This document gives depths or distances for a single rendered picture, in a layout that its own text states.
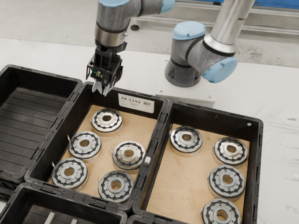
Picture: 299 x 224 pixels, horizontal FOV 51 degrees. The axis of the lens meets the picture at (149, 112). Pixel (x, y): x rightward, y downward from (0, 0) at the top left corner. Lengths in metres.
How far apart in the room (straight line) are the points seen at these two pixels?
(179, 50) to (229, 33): 0.20
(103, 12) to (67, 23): 2.41
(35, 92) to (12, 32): 1.95
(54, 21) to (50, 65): 1.66
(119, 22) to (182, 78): 0.55
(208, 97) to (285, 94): 0.40
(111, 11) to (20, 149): 0.57
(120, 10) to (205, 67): 0.44
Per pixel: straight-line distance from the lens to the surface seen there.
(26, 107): 1.20
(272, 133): 1.31
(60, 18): 3.23
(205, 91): 1.25
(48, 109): 1.17
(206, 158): 1.01
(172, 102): 1.01
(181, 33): 1.12
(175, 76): 1.23
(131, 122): 1.08
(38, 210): 0.96
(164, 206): 0.92
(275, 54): 2.91
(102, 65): 0.81
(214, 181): 0.94
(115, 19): 0.73
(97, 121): 1.05
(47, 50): 1.65
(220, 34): 1.04
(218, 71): 1.05
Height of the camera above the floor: 1.67
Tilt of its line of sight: 49 degrees down
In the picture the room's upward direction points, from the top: 1 degrees clockwise
